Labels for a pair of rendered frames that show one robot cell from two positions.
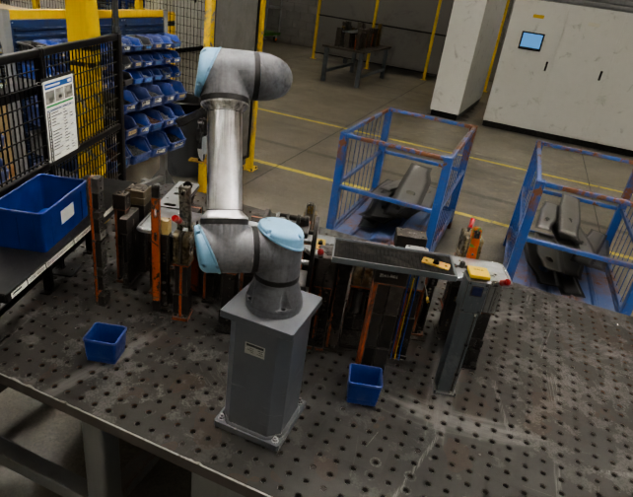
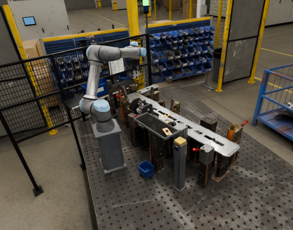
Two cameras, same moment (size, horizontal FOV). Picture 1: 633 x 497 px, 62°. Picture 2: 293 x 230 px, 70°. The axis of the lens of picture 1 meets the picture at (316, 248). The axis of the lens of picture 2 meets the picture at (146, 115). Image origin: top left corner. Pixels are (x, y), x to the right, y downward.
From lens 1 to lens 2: 1.39 m
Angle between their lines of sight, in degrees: 46
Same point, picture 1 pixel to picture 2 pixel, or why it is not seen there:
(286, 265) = (98, 115)
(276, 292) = (98, 123)
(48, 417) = not seen: hidden behind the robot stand
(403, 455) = (134, 197)
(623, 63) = not seen: outside the picture
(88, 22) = (133, 31)
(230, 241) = (85, 104)
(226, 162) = (89, 80)
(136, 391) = (95, 143)
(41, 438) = not seen: hidden behind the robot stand
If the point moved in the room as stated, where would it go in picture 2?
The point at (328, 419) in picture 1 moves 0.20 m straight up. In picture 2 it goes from (128, 175) to (125, 157)
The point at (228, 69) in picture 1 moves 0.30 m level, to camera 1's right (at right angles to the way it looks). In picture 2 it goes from (91, 52) to (112, 59)
